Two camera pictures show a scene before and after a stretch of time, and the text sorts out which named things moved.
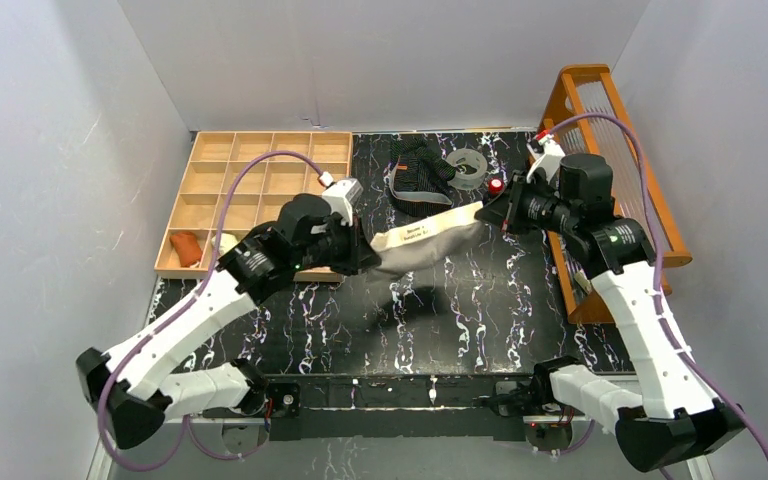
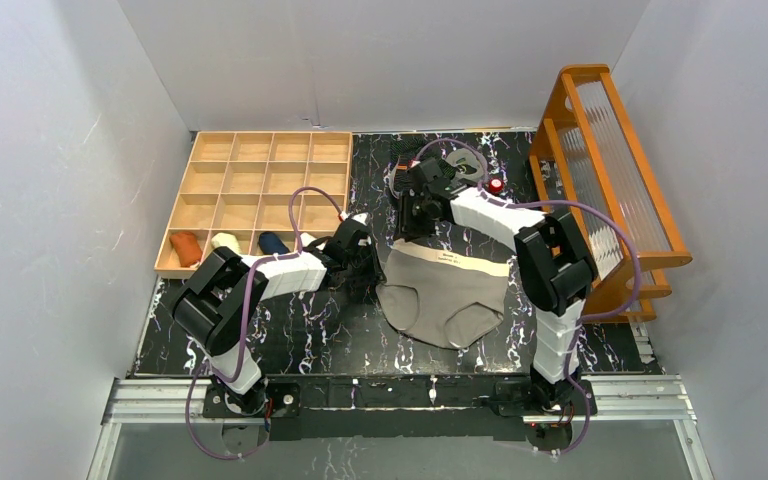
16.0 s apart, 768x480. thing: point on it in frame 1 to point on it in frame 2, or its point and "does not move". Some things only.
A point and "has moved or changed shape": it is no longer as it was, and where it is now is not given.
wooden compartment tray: (258, 191) does not move
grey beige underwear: (409, 247) has moved or changed shape
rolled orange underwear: (187, 248) does not move
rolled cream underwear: (223, 242) does not move
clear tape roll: (470, 169) does not move
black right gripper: (512, 208) to (412, 221)
